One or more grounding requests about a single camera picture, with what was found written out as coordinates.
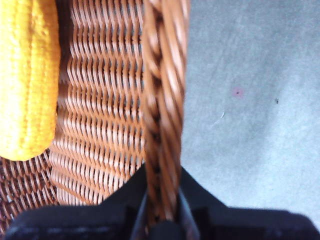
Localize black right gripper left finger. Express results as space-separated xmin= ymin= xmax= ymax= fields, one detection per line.
xmin=3 ymin=163 xmax=151 ymax=240

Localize brown wicker basket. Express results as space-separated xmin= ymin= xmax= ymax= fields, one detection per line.
xmin=0 ymin=0 xmax=191 ymax=227

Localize yellow corn cob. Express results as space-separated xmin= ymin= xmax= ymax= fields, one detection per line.
xmin=0 ymin=0 xmax=62 ymax=162

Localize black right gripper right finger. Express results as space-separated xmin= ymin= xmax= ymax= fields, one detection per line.
xmin=178 ymin=166 xmax=320 ymax=240

